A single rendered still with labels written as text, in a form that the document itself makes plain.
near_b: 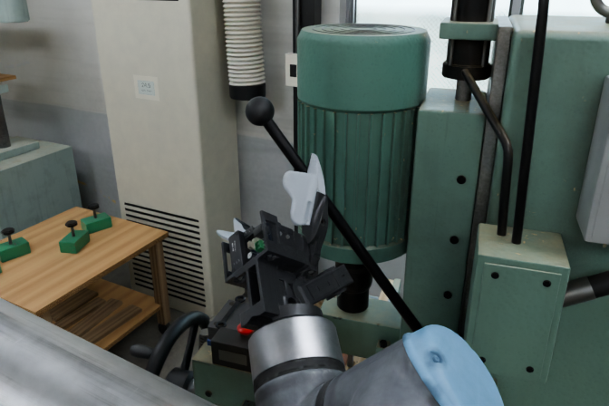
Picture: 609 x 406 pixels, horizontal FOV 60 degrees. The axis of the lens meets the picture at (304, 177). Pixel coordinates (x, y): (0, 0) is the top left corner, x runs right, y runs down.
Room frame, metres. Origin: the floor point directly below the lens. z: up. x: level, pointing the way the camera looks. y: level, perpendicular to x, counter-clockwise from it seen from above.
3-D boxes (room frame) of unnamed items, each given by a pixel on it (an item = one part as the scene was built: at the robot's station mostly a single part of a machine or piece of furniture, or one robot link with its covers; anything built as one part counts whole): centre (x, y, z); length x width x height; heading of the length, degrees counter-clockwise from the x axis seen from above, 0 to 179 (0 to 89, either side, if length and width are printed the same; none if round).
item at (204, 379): (0.77, 0.11, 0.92); 0.15 x 0.13 x 0.09; 162
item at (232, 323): (0.76, 0.11, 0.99); 0.13 x 0.11 x 0.06; 162
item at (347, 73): (0.72, -0.08, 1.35); 0.18 x 0.18 x 0.31
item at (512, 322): (0.50, -0.24, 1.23); 0.09 x 0.08 x 0.15; 72
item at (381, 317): (0.71, -0.10, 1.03); 0.14 x 0.07 x 0.09; 72
